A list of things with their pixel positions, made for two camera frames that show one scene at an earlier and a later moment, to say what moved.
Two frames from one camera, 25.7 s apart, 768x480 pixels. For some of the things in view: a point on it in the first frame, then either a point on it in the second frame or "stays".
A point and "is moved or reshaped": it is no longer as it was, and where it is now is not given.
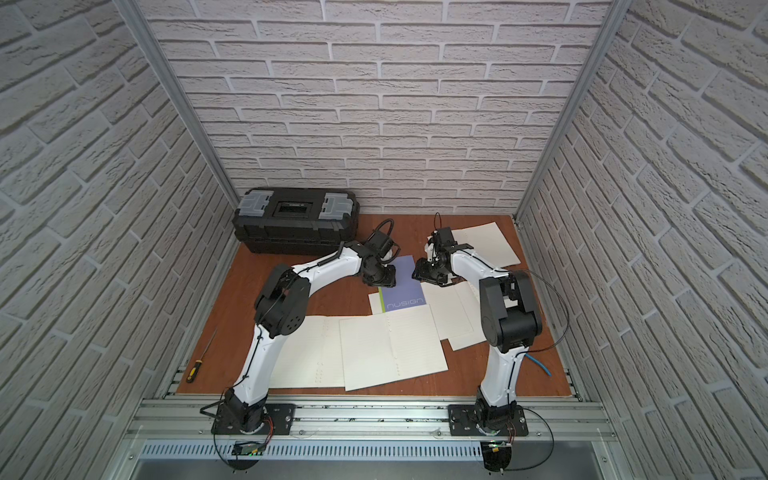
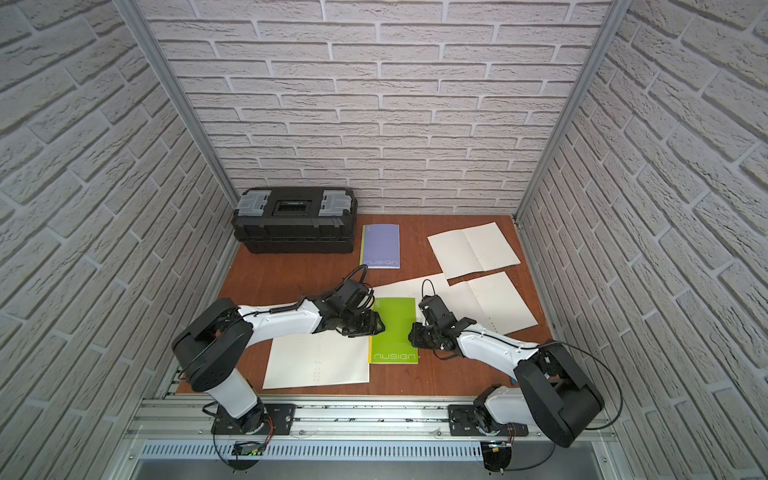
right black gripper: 422,272 to 416,330
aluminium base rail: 374,429 stays
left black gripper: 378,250 to 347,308
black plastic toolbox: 304,221 stays
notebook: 488,242 stays
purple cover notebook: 406,293 is moved or reshaped
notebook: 385,348 is moved or reshaped
